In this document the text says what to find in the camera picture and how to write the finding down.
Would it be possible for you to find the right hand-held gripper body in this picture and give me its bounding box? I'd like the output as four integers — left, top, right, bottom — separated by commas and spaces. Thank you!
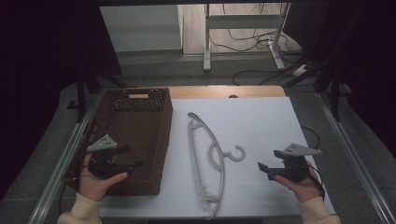
266, 143, 322, 183

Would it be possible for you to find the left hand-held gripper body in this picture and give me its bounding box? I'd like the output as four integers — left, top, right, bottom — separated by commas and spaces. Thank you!
86, 133, 135, 180

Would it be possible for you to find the brown wicker basket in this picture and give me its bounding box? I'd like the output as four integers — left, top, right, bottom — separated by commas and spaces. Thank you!
61, 87, 174, 197

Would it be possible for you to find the white plastic clothes hanger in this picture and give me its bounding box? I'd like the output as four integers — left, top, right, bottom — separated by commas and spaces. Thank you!
187, 111, 247, 220

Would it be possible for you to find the person's right hand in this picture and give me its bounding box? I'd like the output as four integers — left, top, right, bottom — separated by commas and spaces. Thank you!
274, 160, 325, 203

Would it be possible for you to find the person's left hand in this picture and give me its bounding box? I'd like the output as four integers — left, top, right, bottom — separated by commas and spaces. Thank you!
77, 153, 129, 203

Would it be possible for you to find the white board sheet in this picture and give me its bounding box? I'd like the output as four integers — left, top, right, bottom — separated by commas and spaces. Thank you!
100, 96, 336, 218

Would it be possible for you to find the black stand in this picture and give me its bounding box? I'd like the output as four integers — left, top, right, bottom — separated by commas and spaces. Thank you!
282, 3, 353, 123
66, 55, 129, 124

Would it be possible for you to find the white power strip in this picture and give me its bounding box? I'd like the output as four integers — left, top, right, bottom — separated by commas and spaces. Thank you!
291, 63, 310, 77

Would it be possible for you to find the wooden table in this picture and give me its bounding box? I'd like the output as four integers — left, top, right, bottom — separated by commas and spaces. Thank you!
167, 85, 287, 100

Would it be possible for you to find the white cabinet panel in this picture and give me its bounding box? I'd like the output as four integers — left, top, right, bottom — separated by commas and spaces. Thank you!
99, 4, 185, 53

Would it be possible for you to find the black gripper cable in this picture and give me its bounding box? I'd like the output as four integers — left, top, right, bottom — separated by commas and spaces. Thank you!
306, 163, 327, 201

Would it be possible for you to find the black cable loop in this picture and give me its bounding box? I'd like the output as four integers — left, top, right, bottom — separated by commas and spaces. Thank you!
300, 125, 321, 149

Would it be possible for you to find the metal rail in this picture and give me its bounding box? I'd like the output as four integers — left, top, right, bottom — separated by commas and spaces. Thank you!
27, 92, 105, 224
315, 92, 396, 224

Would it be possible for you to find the tangle of black floor cables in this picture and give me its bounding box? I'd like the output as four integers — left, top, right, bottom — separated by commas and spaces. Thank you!
208, 3, 310, 87

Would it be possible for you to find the white metal desk frame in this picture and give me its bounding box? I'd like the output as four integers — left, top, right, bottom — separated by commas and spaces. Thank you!
203, 3, 292, 73

